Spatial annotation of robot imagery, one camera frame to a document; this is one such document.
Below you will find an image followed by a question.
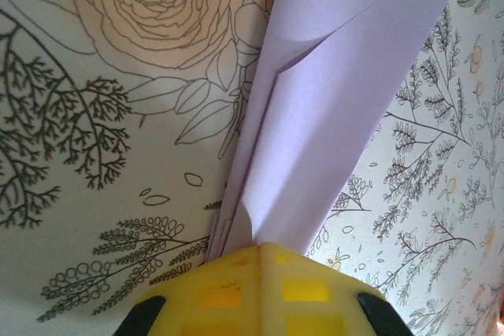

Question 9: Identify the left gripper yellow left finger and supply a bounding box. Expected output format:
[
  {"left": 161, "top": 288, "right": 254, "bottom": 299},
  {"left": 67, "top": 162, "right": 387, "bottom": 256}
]
[{"left": 115, "top": 244, "right": 264, "bottom": 336}]

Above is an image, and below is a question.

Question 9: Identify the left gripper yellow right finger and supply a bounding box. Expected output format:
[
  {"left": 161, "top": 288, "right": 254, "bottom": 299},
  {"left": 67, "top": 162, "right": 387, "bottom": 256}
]
[{"left": 260, "top": 242, "right": 413, "bottom": 336}]

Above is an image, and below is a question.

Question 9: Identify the lilac cloth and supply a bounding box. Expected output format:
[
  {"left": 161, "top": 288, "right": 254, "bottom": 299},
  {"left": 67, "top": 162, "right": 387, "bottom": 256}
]
[{"left": 204, "top": 0, "right": 458, "bottom": 265}]

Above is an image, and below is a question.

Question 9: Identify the floral patterned tablecloth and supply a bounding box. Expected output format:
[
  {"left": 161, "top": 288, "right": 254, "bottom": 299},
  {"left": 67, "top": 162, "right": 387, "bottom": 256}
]
[{"left": 0, "top": 0, "right": 504, "bottom": 336}]

